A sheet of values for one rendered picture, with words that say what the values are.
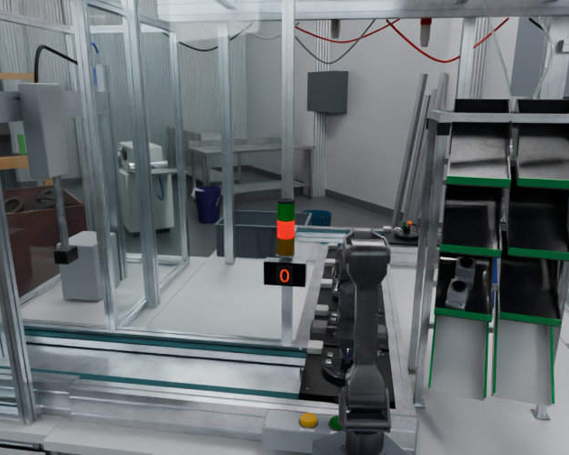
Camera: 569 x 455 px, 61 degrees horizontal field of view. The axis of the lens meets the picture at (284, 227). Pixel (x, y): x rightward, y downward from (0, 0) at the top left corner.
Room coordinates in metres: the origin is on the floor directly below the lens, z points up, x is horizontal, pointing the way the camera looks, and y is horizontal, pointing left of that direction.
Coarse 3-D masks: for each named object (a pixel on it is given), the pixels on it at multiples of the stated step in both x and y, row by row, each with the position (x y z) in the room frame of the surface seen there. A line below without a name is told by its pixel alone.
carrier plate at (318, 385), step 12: (324, 348) 1.28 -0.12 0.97; (336, 348) 1.28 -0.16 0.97; (312, 360) 1.22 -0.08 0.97; (384, 360) 1.22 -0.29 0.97; (312, 372) 1.16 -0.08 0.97; (384, 372) 1.16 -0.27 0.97; (312, 384) 1.10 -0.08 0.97; (324, 384) 1.10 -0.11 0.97; (336, 384) 1.10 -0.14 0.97; (300, 396) 1.06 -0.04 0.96; (312, 396) 1.06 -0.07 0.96; (324, 396) 1.05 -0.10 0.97; (336, 396) 1.05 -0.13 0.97
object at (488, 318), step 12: (444, 264) 1.21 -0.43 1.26; (480, 264) 1.20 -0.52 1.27; (492, 264) 1.12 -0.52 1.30; (444, 276) 1.17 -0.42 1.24; (480, 276) 1.16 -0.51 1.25; (492, 276) 1.11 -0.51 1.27; (444, 288) 1.14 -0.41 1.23; (480, 288) 1.12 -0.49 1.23; (444, 300) 1.10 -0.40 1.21; (468, 300) 1.09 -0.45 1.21; (480, 300) 1.09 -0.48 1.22; (444, 312) 1.05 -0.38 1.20; (456, 312) 1.04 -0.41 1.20; (468, 312) 1.03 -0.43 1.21; (480, 312) 1.05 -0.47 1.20; (492, 312) 1.03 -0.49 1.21
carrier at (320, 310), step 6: (318, 306) 1.53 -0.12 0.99; (324, 306) 1.53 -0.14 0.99; (318, 312) 1.51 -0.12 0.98; (324, 312) 1.50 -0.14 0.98; (330, 312) 1.53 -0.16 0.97; (336, 312) 1.53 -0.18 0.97; (318, 318) 1.48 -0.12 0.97; (324, 318) 1.48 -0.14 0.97; (330, 318) 1.44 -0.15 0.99; (336, 318) 1.43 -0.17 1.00; (378, 318) 1.48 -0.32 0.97; (384, 318) 1.49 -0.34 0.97; (330, 324) 1.40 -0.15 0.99; (336, 324) 1.40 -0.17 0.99; (384, 324) 1.44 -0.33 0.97; (330, 336) 1.36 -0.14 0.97; (324, 342) 1.32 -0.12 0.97; (330, 342) 1.32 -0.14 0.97; (378, 348) 1.28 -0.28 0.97; (384, 348) 1.28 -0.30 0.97
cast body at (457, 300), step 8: (456, 280) 1.08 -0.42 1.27; (448, 288) 1.06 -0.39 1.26; (456, 288) 1.05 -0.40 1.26; (464, 288) 1.05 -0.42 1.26; (448, 296) 1.06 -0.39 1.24; (456, 296) 1.05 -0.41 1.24; (464, 296) 1.04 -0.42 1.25; (448, 304) 1.05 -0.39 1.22; (456, 304) 1.05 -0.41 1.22; (464, 304) 1.05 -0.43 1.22
